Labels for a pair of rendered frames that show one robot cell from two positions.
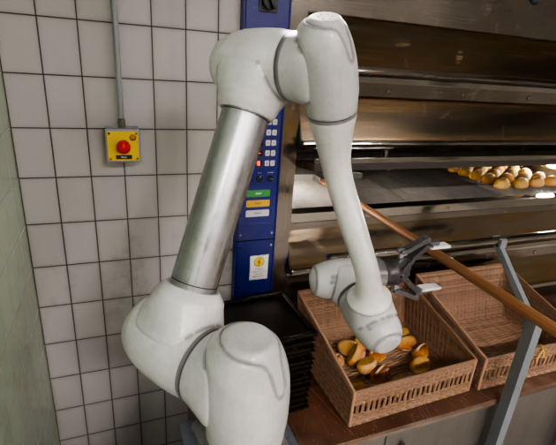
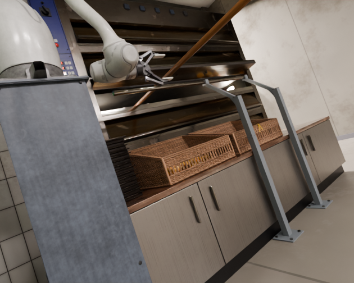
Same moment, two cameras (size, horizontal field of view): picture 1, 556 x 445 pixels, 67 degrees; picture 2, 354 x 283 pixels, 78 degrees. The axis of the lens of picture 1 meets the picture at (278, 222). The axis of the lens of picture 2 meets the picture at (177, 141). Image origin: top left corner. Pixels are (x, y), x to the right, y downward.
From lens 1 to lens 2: 1.01 m
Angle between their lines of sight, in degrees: 27
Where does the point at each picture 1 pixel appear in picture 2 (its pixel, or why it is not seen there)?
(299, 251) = (114, 132)
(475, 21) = (151, 21)
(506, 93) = (182, 47)
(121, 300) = not seen: outside the picture
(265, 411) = (22, 19)
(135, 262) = (3, 154)
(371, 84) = not seen: hidden behind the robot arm
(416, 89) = (139, 48)
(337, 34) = not seen: outside the picture
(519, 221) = (225, 103)
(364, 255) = (95, 15)
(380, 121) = not seen: hidden behind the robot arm
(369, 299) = (109, 36)
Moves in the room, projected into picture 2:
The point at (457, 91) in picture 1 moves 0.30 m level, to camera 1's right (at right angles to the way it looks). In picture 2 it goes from (159, 47) to (190, 40)
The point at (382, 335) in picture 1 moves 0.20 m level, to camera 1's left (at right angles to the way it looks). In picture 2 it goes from (122, 45) to (67, 58)
